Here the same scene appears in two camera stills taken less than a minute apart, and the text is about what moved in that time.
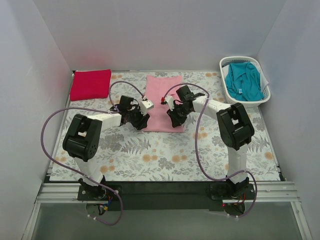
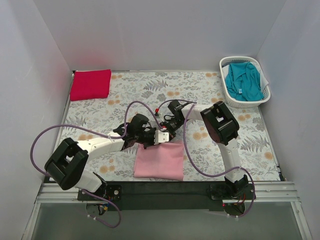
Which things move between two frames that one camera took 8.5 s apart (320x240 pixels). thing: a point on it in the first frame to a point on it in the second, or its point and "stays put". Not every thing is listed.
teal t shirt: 243,82 stays put
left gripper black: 139,120 to 149,137
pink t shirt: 155,89 to 164,161
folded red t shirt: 90,84 stays put
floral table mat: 219,142 stays put
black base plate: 164,196 stays put
